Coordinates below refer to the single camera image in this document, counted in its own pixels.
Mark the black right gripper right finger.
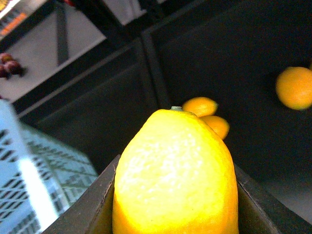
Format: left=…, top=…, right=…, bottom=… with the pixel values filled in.
left=234, top=165, right=312, bottom=234

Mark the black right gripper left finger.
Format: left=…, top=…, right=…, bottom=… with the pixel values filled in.
left=44, top=155, right=120, bottom=234

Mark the yellow lemon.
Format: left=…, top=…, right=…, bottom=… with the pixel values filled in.
left=201, top=116, right=230, bottom=140
left=113, top=106, right=239, bottom=234
left=182, top=97, right=218, bottom=117

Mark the light blue plastic basket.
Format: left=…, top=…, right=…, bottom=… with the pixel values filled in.
left=0, top=99, right=98, bottom=234

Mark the yellow lemon top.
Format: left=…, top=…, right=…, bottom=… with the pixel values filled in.
left=182, top=97, right=218, bottom=117

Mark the orange fruit right edge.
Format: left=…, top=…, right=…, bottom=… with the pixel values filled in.
left=275, top=67, right=312, bottom=110

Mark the dark plum group left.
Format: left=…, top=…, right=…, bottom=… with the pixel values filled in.
left=0, top=53, right=24, bottom=79

